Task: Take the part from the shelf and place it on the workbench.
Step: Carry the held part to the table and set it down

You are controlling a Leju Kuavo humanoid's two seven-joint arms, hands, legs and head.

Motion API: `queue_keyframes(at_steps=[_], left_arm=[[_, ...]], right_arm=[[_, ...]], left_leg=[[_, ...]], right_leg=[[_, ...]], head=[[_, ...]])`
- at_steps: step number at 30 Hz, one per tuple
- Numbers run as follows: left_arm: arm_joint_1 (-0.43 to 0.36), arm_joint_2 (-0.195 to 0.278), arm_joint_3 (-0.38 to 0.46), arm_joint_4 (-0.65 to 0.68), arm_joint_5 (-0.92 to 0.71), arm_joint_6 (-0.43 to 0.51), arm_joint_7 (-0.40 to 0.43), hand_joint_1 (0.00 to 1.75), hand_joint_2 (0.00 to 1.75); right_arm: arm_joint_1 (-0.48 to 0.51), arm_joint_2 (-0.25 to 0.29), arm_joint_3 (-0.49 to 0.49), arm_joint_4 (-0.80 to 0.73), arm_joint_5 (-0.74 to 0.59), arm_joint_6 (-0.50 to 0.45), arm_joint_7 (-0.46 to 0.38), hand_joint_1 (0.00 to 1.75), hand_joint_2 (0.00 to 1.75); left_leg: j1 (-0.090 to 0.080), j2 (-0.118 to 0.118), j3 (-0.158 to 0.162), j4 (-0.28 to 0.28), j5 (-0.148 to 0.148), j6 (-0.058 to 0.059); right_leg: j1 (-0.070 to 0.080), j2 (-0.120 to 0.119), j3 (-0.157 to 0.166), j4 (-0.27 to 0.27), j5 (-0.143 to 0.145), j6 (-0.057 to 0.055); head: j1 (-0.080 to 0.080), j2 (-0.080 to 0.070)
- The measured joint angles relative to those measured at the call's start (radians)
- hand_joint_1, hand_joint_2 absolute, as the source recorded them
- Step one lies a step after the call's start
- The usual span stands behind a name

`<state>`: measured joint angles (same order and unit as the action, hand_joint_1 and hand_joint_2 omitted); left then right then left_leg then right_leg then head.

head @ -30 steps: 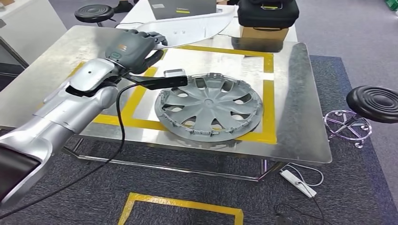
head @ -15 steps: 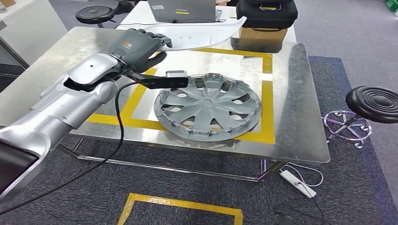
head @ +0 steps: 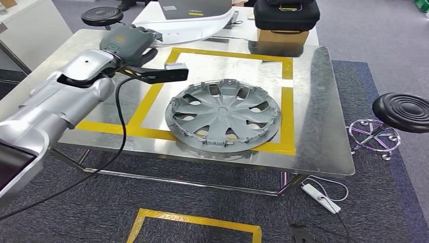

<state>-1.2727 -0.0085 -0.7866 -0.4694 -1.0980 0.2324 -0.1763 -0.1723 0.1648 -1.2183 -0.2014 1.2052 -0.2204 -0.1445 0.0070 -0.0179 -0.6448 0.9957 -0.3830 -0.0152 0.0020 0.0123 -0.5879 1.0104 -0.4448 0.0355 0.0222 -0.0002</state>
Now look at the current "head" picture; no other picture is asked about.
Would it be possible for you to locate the white power strip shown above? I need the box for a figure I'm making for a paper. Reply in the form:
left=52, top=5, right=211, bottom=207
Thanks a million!
left=301, top=182, right=342, bottom=215

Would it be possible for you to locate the cardboard box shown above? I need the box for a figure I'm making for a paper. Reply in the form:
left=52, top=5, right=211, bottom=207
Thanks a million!
left=257, top=28, right=310, bottom=47

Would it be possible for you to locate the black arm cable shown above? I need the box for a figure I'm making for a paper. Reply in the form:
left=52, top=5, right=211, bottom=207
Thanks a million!
left=0, top=75, right=142, bottom=221

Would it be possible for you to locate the yellow floor tape square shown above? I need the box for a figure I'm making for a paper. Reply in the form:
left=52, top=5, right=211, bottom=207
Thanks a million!
left=126, top=208, right=263, bottom=243

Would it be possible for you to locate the steel side table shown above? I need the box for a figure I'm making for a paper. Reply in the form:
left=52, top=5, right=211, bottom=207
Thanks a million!
left=0, top=0, right=73, bottom=76

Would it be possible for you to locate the white floor cable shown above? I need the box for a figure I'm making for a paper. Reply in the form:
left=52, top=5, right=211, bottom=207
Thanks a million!
left=302, top=175, right=350, bottom=203

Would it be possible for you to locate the person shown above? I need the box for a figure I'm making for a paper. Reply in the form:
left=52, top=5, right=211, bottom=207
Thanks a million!
left=117, top=0, right=138, bottom=11

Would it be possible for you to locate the black object behind box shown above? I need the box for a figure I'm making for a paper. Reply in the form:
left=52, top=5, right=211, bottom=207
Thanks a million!
left=253, top=0, right=321, bottom=33

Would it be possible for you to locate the black floor cable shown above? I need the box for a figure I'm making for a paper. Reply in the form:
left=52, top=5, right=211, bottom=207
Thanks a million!
left=290, top=201, right=354, bottom=243

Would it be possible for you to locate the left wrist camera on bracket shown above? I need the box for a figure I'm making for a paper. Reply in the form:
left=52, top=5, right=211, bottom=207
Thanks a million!
left=122, top=62, right=189, bottom=85

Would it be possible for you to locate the white curved plastic part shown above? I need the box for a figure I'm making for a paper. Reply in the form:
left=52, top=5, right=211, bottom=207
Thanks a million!
left=133, top=9, right=236, bottom=45

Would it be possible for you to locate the grey device on table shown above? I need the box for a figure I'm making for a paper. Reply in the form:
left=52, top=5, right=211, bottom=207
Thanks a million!
left=158, top=0, right=233, bottom=21

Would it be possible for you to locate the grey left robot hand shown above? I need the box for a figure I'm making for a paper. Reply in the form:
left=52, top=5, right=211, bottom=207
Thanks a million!
left=99, top=24, right=163, bottom=68

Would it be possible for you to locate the white table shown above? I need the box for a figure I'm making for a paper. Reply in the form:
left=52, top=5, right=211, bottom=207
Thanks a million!
left=132, top=1, right=320, bottom=47

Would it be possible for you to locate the silver wheel hubcap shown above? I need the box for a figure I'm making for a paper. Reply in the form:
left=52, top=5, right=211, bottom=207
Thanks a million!
left=164, top=78, right=282, bottom=154

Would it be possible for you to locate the yellow tape on workbench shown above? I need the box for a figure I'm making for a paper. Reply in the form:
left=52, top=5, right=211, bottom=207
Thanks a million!
left=75, top=47, right=297, bottom=156

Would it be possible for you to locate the black round seat stool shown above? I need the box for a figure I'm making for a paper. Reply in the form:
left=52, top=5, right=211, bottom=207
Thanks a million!
left=348, top=92, right=429, bottom=161
left=80, top=6, right=124, bottom=31

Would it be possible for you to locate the steel workbench table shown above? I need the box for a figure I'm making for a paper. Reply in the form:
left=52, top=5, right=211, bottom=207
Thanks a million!
left=0, top=28, right=356, bottom=197

